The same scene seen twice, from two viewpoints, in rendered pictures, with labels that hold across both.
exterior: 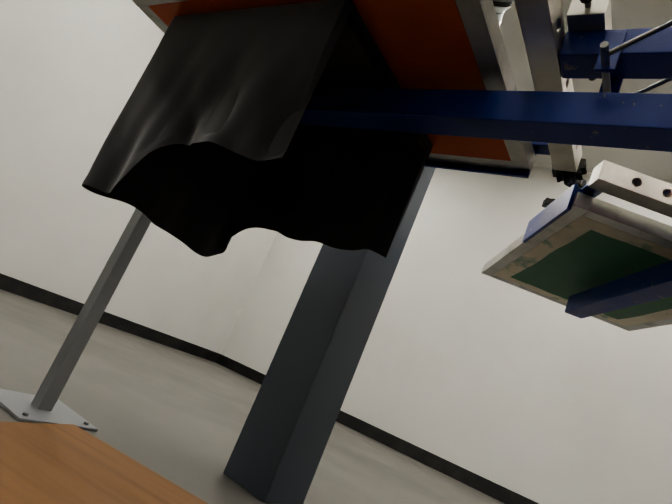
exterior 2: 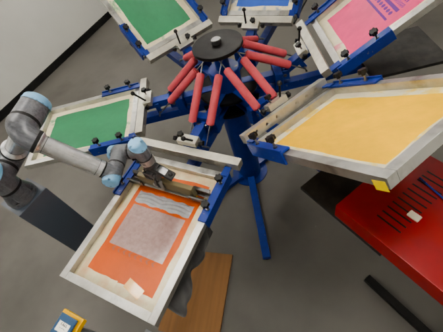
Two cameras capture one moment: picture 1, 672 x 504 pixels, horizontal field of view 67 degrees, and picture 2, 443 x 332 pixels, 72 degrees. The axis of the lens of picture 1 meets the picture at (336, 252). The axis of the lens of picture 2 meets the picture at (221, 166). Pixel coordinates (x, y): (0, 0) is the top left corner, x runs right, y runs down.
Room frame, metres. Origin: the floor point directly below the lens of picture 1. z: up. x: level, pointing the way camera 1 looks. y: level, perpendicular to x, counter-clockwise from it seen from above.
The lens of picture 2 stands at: (0.48, 0.99, 2.28)
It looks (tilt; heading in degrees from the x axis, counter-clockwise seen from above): 51 degrees down; 275
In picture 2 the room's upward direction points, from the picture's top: 21 degrees counter-clockwise
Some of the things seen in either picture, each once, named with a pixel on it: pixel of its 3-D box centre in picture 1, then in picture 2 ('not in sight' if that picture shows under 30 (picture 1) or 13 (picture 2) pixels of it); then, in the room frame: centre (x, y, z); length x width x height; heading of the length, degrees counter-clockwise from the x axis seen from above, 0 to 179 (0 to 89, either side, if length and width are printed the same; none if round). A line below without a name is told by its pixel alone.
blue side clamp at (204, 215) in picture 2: not in sight; (215, 198); (0.65, 0.13, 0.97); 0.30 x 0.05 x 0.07; 54
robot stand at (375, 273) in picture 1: (341, 300); (88, 242); (1.60, -0.08, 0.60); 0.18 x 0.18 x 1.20; 49
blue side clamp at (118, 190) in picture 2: (467, 153); (132, 174); (1.10, -0.20, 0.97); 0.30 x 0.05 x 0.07; 54
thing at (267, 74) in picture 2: not in sight; (228, 87); (0.40, -0.70, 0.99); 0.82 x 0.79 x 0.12; 54
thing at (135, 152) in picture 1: (208, 104); (191, 262); (0.88, 0.33, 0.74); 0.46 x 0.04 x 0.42; 54
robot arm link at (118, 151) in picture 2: not in sight; (119, 155); (1.01, -0.04, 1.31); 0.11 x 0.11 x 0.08; 75
